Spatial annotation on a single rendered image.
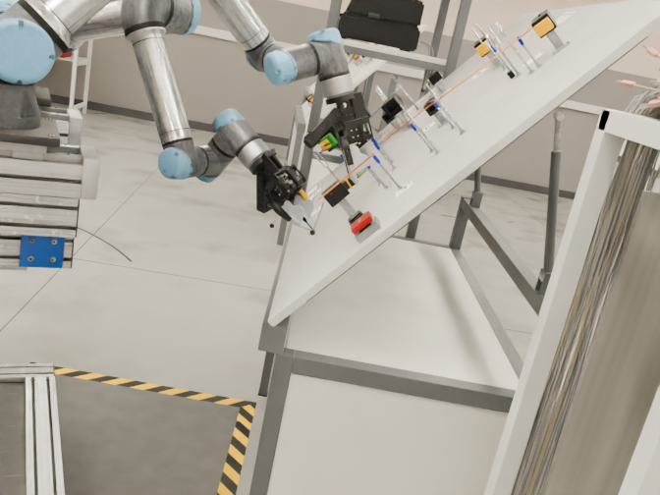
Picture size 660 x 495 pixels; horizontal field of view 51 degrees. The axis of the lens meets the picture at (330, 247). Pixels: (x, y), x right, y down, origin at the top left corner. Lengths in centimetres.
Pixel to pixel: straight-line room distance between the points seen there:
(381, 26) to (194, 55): 663
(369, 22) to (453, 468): 164
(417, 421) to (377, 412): 9
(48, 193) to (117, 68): 780
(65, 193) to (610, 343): 111
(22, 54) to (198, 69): 781
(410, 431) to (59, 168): 94
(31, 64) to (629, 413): 118
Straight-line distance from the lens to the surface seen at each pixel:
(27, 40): 139
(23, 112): 157
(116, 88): 938
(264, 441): 161
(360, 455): 162
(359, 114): 168
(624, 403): 120
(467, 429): 161
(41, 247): 166
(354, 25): 265
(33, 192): 158
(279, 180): 166
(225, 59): 912
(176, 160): 166
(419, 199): 141
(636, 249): 110
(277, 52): 161
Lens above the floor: 146
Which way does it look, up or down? 17 degrees down
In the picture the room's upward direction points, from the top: 12 degrees clockwise
